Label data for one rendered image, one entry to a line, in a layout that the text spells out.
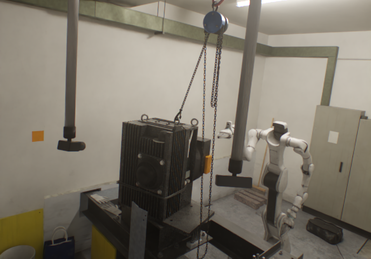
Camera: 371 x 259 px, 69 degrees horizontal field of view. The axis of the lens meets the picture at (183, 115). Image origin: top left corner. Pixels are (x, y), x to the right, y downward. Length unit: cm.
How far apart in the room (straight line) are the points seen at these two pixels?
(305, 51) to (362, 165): 190
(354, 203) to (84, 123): 378
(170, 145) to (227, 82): 258
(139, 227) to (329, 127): 328
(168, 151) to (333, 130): 304
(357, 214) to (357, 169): 63
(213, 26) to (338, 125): 299
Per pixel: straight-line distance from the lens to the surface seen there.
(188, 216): 237
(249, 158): 257
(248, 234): 276
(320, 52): 481
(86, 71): 299
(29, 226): 315
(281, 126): 266
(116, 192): 327
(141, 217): 213
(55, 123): 294
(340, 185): 467
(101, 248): 311
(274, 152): 270
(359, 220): 475
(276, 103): 517
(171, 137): 204
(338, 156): 459
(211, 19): 202
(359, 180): 458
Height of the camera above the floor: 205
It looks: 9 degrees down
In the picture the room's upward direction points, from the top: 5 degrees clockwise
